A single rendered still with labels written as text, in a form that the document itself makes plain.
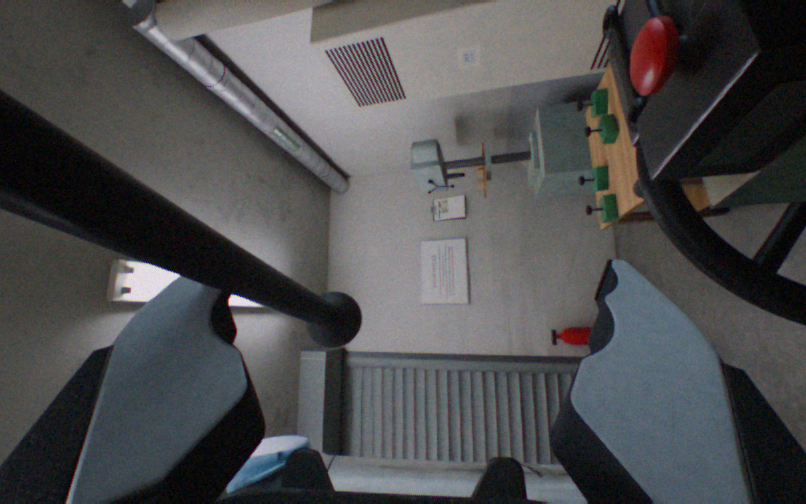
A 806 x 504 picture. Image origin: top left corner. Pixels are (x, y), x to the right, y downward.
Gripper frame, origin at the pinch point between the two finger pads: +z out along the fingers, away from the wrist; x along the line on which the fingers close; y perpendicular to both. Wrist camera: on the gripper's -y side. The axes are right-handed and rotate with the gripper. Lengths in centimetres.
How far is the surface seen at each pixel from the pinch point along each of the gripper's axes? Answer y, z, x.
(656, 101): -4.4, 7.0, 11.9
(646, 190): 3.6, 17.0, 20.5
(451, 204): 110, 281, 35
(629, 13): -8.9, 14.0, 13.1
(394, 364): 230, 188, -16
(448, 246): 143, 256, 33
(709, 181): 0.1, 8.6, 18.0
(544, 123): 26, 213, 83
